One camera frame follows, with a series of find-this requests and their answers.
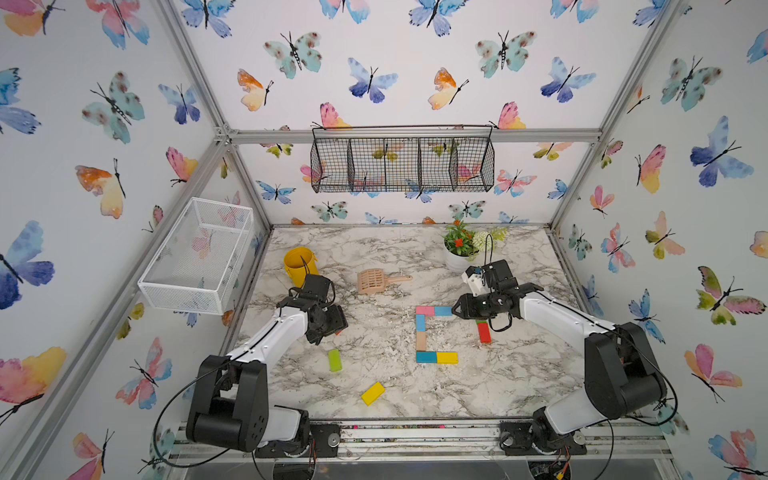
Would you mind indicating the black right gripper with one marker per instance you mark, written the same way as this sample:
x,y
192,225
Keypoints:
x,y
465,307

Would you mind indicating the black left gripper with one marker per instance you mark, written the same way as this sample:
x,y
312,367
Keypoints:
x,y
338,321

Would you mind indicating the red building block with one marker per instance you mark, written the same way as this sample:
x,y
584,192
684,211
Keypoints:
x,y
484,332

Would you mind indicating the pink building block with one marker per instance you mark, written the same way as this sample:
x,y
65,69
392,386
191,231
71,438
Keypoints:
x,y
426,311

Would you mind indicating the small yellow building block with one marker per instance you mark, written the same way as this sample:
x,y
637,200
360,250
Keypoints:
x,y
447,358

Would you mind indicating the light blue building block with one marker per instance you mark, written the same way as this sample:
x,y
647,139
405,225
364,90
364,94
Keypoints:
x,y
420,323

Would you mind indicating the natural wood building block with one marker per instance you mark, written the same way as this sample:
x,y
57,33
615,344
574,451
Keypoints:
x,y
421,341

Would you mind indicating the teal building block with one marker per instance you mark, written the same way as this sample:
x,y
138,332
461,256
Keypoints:
x,y
426,357

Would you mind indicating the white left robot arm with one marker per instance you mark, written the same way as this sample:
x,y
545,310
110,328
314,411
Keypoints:
x,y
230,407

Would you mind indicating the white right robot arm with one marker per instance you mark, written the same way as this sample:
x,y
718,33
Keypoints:
x,y
621,374

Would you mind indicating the light green building block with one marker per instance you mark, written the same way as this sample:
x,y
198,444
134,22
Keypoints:
x,y
335,361

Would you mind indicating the yellow long building block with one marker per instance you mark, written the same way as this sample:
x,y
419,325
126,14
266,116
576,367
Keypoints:
x,y
373,393

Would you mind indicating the yellow cup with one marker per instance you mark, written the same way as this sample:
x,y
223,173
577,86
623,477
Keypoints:
x,y
298,264

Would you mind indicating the white flower pot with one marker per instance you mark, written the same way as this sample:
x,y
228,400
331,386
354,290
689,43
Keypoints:
x,y
456,263

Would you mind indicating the beige plastic slotted scoop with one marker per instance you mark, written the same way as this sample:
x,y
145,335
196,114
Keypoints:
x,y
373,281

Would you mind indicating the artificial green flower plant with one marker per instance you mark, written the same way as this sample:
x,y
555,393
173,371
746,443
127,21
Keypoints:
x,y
462,241

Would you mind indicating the white mesh wall basket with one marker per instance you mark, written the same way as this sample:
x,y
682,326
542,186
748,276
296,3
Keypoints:
x,y
196,265

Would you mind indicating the black wire wall basket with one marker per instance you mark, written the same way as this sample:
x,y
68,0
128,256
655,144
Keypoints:
x,y
402,159

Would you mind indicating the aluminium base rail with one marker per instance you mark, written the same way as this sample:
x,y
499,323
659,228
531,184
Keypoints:
x,y
478,439

